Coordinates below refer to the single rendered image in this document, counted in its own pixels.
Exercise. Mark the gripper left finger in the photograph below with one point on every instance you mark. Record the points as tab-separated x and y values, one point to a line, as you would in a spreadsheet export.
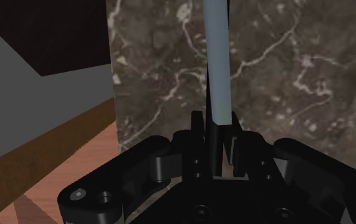
140	167

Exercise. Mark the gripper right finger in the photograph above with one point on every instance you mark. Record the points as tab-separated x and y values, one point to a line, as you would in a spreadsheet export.
308	167

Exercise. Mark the pale blue long utensil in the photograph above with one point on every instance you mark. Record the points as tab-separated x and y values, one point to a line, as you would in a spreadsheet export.
217	62

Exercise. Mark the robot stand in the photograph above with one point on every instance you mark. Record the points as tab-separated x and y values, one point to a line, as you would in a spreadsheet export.
50	34

